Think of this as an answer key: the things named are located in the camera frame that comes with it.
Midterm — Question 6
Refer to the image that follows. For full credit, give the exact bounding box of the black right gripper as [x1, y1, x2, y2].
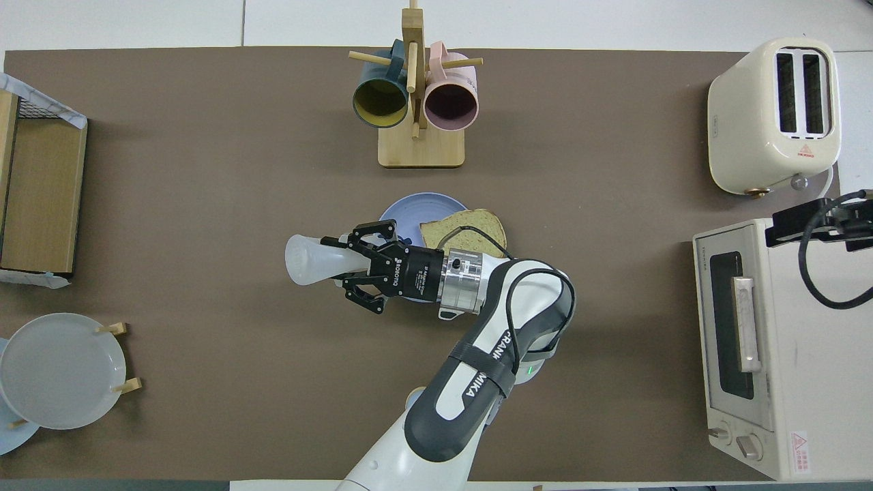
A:
[765, 198, 873, 252]

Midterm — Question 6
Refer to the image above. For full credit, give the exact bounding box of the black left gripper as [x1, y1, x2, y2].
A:
[321, 220, 449, 316]

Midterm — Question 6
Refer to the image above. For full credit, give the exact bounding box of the white bottle navy cap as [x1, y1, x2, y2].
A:
[284, 232, 413, 287]

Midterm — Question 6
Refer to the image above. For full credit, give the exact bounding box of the toasted bread slice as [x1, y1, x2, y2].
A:
[419, 209, 508, 261]

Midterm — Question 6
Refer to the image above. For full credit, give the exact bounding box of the blue round plate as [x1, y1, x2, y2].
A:
[377, 192, 471, 248]

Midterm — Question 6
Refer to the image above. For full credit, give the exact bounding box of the grey plate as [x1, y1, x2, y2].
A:
[0, 312, 128, 430]

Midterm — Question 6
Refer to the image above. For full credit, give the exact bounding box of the light blue plate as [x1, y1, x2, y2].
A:
[0, 338, 42, 456]

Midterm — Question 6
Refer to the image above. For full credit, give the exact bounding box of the cream two-slot toaster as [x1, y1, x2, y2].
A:
[707, 38, 842, 198]

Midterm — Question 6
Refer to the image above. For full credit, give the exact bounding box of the wooden mug tree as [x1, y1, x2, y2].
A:
[349, 0, 484, 168]

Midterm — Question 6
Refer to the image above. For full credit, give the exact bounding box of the white toaster oven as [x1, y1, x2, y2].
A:
[692, 217, 873, 481]

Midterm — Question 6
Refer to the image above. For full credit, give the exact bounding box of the teal mug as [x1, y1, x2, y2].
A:
[352, 39, 410, 129]

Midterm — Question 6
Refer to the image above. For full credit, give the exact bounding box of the brown table mat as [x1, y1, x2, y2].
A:
[0, 46, 843, 481]

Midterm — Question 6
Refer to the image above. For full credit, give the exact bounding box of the pink mug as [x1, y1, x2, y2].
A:
[424, 41, 479, 132]

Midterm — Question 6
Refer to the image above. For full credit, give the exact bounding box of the wooden dish rack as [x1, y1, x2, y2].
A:
[8, 323, 143, 430]

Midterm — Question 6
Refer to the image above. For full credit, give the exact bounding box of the wooden two-tier shelf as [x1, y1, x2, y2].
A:
[0, 89, 88, 273]

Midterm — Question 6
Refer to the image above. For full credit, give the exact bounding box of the patterned white cloth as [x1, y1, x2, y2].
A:
[0, 74, 88, 130]
[0, 269, 72, 290]

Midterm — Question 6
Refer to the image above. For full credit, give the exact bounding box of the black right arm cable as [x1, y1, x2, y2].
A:
[799, 190, 873, 310]

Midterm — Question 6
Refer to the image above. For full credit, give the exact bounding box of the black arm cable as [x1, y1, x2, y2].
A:
[436, 225, 577, 374]
[799, 190, 873, 310]

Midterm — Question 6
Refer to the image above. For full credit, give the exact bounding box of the white toaster cord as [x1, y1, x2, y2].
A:
[791, 164, 838, 205]

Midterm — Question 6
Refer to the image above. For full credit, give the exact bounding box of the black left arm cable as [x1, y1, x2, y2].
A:
[436, 225, 577, 374]

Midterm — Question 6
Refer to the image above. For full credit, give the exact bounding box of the black wire basket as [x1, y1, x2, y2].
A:
[15, 98, 65, 121]

